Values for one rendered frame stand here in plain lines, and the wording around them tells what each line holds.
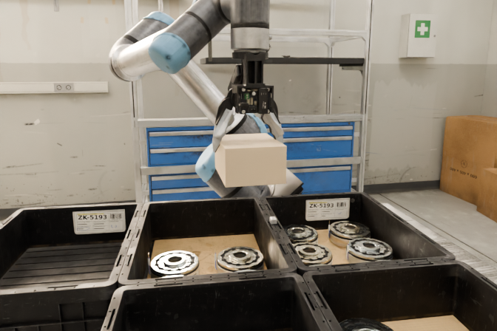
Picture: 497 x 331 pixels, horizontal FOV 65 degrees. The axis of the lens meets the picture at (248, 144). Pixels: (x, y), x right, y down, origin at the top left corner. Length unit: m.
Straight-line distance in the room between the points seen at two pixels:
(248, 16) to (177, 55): 0.15
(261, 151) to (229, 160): 0.06
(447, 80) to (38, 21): 3.83
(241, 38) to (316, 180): 2.32
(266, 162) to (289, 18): 3.03
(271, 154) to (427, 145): 3.79
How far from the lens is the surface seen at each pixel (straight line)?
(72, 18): 3.61
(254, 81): 0.73
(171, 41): 0.76
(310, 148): 2.91
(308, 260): 0.89
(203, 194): 2.81
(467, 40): 4.63
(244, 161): 0.74
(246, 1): 0.75
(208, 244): 1.02
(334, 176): 3.04
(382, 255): 0.94
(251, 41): 0.74
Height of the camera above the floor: 1.27
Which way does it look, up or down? 11 degrees down
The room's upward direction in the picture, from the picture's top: straight up
